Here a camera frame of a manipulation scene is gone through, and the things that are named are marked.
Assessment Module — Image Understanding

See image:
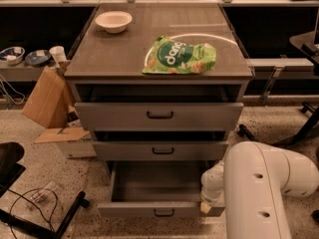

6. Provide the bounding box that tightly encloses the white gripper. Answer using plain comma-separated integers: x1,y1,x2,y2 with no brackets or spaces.
200,160,224,214

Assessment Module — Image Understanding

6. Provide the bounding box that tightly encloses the grey bottom drawer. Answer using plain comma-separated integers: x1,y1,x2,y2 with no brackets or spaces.
98,161,224,217

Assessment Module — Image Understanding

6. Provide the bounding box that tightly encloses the grey drawer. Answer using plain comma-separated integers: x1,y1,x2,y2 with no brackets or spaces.
98,161,224,217
93,131,228,161
76,85,243,131

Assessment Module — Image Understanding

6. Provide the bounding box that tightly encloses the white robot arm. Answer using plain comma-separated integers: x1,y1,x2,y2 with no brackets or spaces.
200,141,319,239

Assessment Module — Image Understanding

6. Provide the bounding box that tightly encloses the grey middle drawer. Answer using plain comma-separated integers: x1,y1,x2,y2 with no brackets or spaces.
93,131,228,161

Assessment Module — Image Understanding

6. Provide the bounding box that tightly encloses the grey drawer cabinet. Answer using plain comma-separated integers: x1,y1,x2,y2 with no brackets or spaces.
64,2,254,171

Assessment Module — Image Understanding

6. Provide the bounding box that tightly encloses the grey top drawer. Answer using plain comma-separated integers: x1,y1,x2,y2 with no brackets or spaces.
76,85,243,131

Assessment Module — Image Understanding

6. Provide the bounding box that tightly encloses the black stand leg right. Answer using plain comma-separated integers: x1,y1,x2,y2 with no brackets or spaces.
237,124,256,141

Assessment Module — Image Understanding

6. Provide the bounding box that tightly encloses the black stand leg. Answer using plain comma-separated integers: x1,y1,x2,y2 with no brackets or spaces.
237,124,256,141
0,191,90,239

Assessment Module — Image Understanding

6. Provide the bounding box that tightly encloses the white cardboard box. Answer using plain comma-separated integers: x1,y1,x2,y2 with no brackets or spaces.
35,119,96,158

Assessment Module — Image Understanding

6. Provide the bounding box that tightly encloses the green snack bag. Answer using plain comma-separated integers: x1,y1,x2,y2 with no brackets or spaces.
143,36,216,75

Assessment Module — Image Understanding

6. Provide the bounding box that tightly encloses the clear plastic wrapper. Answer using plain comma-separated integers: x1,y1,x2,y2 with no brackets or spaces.
29,181,57,203

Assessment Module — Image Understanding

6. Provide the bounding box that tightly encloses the brown cardboard box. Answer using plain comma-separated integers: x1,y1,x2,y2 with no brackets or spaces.
22,66,75,128

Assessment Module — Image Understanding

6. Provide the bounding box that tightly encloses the black stand leg left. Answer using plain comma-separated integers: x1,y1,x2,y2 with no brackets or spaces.
0,191,90,239

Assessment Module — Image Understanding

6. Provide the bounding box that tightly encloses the black chair seat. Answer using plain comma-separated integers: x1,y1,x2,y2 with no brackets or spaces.
0,142,24,197

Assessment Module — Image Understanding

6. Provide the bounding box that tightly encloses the white bowl on cabinet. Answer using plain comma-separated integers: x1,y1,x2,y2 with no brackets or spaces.
95,11,133,34

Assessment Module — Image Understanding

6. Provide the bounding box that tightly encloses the white paper cup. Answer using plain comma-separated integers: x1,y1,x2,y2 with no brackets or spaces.
49,46,67,64

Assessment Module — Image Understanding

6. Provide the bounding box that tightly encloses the dark blue plate bowl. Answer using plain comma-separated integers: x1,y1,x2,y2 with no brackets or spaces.
25,50,51,67

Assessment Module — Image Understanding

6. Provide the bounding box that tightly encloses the blue patterned bowl left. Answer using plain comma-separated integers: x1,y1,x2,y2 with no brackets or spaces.
0,47,25,66

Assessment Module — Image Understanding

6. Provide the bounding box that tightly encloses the black cable on floor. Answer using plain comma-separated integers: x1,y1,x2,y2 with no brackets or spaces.
0,184,60,239

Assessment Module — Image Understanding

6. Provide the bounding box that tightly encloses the white cable left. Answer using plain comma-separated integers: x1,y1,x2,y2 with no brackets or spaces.
0,74,26,107

